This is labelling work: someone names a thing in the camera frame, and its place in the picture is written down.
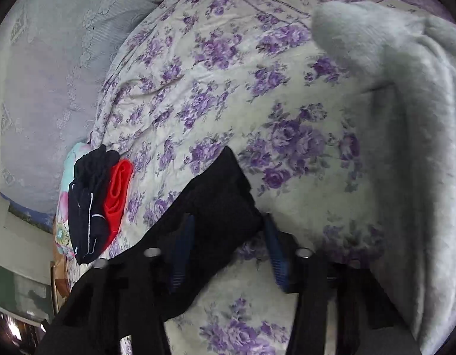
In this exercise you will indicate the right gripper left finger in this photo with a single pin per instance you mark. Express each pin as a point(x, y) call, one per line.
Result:
point(116, 298)

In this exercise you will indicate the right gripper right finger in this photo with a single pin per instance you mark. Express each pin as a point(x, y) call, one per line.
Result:
point(342, 305)

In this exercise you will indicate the black pants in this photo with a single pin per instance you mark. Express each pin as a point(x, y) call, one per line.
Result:
point(213, 216)

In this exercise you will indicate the brown orange pillow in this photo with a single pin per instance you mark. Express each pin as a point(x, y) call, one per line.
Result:
point(60, 286)

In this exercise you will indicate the floral teal folded quilt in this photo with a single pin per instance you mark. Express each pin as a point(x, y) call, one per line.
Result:
point(61, 225)

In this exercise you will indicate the folded dark navy pants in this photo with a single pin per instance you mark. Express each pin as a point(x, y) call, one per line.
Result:
point(88, 226)

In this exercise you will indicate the red folded garment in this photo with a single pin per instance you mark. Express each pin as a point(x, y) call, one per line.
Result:
point(115, 200)

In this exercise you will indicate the blue patterned pillow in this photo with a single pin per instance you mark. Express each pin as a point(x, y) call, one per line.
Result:
point(41, 220)

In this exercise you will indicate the purple floral bedspread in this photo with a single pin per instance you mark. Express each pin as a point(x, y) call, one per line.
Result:
point(198, 76)

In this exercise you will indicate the grey garment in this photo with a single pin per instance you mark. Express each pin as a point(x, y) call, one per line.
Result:
point(405, 113)

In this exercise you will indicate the window with white frame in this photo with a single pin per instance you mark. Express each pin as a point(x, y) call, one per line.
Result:
point(23, 301)

